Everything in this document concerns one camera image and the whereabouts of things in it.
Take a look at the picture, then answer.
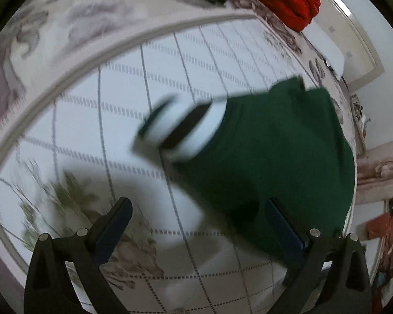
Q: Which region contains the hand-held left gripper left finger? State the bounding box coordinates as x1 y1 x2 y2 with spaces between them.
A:
24 197 133 314

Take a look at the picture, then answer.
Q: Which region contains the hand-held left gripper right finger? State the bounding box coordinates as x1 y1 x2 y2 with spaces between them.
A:
265 197 373 314

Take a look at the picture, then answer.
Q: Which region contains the green and cream jacket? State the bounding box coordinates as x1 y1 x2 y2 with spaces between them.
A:
133 77 357 266

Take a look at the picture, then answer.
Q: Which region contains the orange cloth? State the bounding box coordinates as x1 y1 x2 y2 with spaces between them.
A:
366 212 393 241

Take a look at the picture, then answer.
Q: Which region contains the white grid-patterned blanket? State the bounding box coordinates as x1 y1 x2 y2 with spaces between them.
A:
0 15 359 314

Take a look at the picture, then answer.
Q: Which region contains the white pillow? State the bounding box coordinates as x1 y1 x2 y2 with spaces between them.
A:
311 13 346 81

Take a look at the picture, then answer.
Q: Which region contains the grey floral bed sheet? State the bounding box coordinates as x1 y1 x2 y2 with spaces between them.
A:
0 0 369 158

